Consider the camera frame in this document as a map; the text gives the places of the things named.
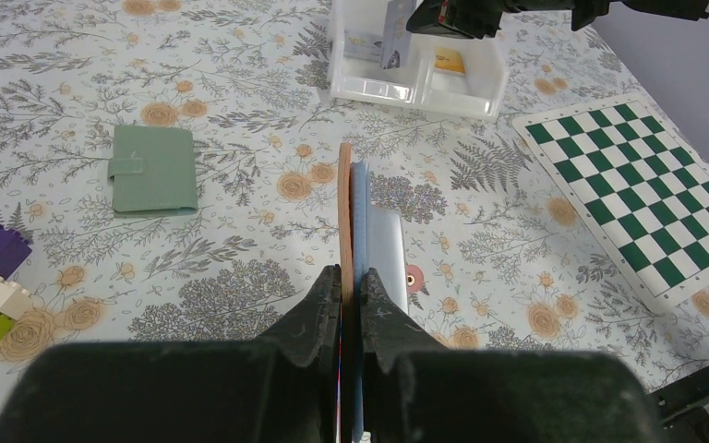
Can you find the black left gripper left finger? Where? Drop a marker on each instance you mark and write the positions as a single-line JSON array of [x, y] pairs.
[[280, 386]]

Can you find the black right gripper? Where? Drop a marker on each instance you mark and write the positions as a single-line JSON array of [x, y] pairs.
[[459, 19]]

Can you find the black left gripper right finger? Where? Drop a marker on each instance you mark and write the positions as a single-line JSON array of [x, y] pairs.
[[417, 390]]

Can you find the white VIP credit card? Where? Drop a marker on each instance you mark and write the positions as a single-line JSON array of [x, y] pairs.
[[396, 39]]

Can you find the gold credit card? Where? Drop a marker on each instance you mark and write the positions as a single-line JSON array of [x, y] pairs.
[[449, 61]]

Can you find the silver credit card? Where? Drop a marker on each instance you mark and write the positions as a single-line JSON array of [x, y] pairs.
[[363, 46]]

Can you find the white two-compartment plastic bin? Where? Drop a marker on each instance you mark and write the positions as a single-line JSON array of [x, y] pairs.
[[418, 85]]

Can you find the floral tablecloth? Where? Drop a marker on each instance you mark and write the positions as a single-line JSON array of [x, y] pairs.
[[498, 257]]

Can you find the green white chessboard mat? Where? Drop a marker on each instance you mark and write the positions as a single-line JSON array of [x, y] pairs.
[[639, 187]]

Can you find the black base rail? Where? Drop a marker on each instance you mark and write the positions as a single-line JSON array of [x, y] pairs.
[[684, 408]]

